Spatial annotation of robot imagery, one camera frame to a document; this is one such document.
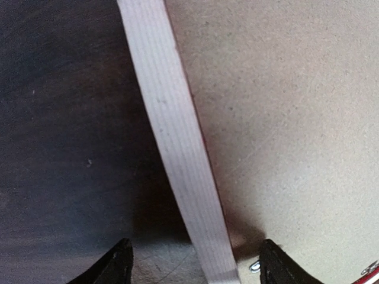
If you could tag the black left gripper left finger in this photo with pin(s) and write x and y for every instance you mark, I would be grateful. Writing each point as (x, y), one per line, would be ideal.
(114, 267)

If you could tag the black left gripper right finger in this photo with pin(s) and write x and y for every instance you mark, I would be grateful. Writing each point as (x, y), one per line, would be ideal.
(276, 266)

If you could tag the brown backing board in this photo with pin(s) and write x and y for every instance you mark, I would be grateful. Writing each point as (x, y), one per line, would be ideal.
(287, 97)

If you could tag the pink wooden picture frame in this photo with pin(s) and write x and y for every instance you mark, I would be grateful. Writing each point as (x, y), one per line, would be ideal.
(171, 111)

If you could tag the metal turn clip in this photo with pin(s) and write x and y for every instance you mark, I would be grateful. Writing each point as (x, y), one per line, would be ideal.
(255, 267)
(370, 268)

